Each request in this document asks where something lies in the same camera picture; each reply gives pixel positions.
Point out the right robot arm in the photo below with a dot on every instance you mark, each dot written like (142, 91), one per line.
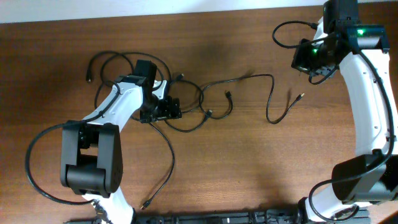
(360, 52)

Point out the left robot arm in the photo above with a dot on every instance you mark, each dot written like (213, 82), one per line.
(91, 161)

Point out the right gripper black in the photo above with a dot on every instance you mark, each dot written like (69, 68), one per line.
(298, 61)

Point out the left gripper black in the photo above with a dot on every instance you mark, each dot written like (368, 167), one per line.
(170, 111)

